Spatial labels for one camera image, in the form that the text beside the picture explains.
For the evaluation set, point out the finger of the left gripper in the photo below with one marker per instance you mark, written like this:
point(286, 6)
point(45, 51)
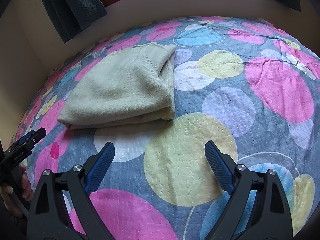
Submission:
point(25, 137)
point(37, 136)

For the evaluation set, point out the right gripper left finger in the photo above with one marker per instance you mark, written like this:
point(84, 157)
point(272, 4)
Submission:
point(48, 216)

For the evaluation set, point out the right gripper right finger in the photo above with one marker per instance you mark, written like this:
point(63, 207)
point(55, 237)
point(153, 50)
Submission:
point(270, 217)

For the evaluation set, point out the cream knitted sweater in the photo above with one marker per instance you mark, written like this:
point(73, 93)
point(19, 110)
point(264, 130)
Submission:
point(130, 86)

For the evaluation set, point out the person's left hand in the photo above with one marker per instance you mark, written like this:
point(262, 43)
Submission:
point(27, 194)

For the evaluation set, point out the dark left curtain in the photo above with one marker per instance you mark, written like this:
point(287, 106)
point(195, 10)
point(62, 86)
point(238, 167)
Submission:
point(71, 17)

